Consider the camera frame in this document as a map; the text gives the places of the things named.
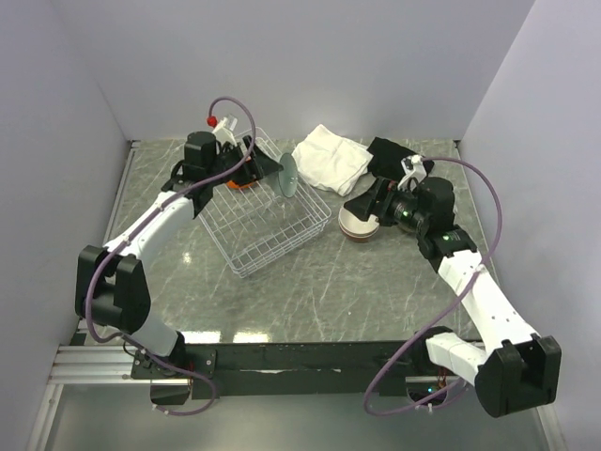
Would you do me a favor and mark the white wire dish rack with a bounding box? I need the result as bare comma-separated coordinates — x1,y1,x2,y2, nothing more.
196,129,332,279

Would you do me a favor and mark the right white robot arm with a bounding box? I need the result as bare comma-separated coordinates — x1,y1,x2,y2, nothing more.
341,177,562,417

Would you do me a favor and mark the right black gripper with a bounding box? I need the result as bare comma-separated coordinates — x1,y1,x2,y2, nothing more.
343,177,428,233

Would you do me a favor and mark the red ceramic bowl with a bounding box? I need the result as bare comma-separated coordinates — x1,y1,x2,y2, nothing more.
341,230,376,243

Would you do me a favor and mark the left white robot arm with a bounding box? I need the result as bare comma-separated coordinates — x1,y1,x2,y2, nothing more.
75,132,285,378

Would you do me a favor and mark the purple cable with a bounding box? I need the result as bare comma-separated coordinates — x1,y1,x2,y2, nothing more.
84,96,257,417
362,157,502,417

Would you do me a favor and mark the black base beam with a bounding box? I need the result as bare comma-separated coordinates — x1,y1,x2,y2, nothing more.
131,341,439,397

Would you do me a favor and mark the white folded cloth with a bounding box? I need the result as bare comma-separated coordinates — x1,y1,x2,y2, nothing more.
292,124,373,196

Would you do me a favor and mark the pale green ceramic bowl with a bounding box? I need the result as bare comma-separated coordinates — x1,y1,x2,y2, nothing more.
278,153,299,198

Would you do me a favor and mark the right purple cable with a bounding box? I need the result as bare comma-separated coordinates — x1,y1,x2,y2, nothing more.
362,157,502,417

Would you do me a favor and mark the orange ceramic bowl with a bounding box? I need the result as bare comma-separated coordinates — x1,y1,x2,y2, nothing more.
226,176,256,190

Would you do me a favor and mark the black folded cloth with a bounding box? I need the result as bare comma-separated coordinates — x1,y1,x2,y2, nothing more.
367,137,416,182

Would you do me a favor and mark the aluminium frame rail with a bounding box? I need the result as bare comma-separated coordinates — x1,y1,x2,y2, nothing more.
28,138,142,451

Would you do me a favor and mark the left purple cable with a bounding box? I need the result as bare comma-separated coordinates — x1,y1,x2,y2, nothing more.
84,96,257,417

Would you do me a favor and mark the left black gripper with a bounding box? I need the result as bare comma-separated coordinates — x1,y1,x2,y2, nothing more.
207,135,284,187

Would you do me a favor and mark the tan floral bowl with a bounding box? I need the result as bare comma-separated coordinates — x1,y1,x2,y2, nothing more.
338,207,379,239

